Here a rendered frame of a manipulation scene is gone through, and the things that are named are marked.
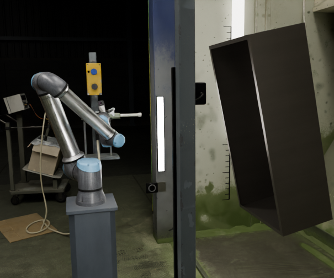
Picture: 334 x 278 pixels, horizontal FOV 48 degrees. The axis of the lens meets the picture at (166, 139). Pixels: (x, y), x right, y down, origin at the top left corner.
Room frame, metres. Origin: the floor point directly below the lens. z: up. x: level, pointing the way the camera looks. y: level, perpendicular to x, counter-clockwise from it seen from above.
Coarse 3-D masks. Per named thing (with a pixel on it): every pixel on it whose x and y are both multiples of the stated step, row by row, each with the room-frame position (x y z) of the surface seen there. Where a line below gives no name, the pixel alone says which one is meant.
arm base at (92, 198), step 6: (78, 192) 2.27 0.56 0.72; (84, 192) 2.23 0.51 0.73; (90, 192) 2.23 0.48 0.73; (96, 192) 2.25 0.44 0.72; (102, 192) 2.29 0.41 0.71; (78, 198) 2.24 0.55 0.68; (84, 198) 2.22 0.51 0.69; (90, 198) 2.22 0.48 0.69; (96, 198) 2.23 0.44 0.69; (102, 198) 2.27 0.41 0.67; (78, 204) 2.23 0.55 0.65; (84, 204) 2.21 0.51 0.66; (90, 204) 2.21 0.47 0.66; (96, 204) 2.22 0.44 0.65
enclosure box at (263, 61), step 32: (288, 32) 2.14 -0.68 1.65; (224, 64) 2.68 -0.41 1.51; (256, 64) 2.09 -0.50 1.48; (288, 64) 2.14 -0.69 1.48; (224, 96) 2.68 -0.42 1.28; (256, 96) 2.74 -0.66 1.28; (288, 96) 2.14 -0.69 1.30; (256, 128) 2.74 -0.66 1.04; (288, 128) 2.14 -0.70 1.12; (256, 160) 2.74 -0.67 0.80; (288, 160) 2.14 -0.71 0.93; (320, 160) 2.19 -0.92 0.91; (256, 192) 2.74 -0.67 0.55; (288, 192) 2.13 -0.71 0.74; (320, 192) 2.19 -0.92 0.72; (288, 224) 2.13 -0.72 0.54
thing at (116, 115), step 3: (111, 114) 3.01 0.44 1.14; (114, 114) 3.02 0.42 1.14; (117, 114) 3.02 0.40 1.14; (120, 114) 3.04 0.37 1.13; (123, 114) 3.05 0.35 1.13; (126, 114) 3.06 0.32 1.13; (129, 114) 3.06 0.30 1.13; (132, 114) 3.07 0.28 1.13; (135, 114) 3.07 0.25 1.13; (138, 114) 3.08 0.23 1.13; (114, 117) 3.02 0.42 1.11; (117, 117) 3.03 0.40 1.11; (96, 132) 2.99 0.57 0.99; (96, 135) 2.99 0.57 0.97; (96, 138) 2.99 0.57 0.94
